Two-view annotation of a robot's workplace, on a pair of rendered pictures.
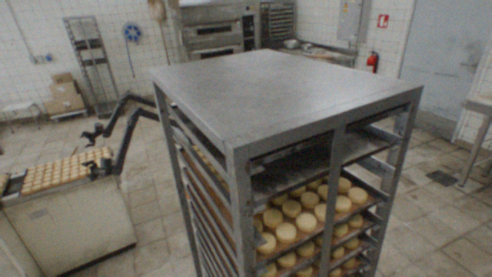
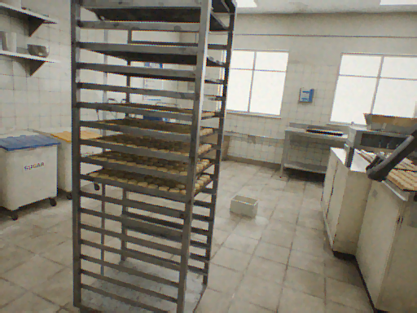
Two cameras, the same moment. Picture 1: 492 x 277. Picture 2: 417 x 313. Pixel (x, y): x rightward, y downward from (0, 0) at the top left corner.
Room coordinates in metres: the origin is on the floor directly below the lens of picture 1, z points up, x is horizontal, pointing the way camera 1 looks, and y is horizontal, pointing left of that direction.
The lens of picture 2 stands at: (1.96, -0.93, 1.33)
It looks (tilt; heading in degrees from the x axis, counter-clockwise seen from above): 12 degrees down; 133
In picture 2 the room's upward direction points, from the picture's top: 6 degrees clockwise
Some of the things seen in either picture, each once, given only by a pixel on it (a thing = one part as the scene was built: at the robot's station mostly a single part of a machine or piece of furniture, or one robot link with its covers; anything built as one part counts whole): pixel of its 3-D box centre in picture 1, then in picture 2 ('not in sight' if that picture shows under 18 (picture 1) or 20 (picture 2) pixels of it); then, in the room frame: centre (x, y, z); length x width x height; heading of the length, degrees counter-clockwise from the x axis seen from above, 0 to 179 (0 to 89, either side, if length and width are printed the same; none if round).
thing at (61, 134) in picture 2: not in sight; (69, 160); (-1.56, 0.36, 0.38); 0.64 x 0.54 x 0.77; 19
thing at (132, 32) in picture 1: (137, 50); not in sight; (5.87, 2.10, 1.10); 0.41 x 0.17 x 1.10; 112
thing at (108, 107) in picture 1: (97, 68); not in sight; (5.25, 2.71, 0.93); 0.64 x 0.51 x 1.78; 25
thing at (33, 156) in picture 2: not in sight; (17, 172); (-1.32, -0.24, 0.38); 0.64 x 0.54 x 0.77; 21
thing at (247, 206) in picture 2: not in sight; (243, 205); (0.15, 1.75, 0.08); 0.30 x 0.22 x 0.16; 20
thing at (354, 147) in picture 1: (260, 122); (159, 18); (0.74, -0.05, 1.68); 0.60 x 0.40 x 0.02; 27
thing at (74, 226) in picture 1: (80, 215); (399, 240); (1.74, 1.43, 0.45); 0.70 x 0.34 x 0.90; 117
